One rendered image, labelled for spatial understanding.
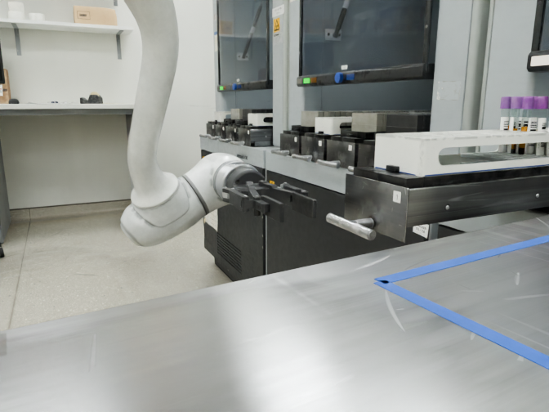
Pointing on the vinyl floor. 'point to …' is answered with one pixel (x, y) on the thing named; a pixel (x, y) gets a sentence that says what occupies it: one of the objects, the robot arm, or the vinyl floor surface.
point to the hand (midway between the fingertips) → (289, 207)
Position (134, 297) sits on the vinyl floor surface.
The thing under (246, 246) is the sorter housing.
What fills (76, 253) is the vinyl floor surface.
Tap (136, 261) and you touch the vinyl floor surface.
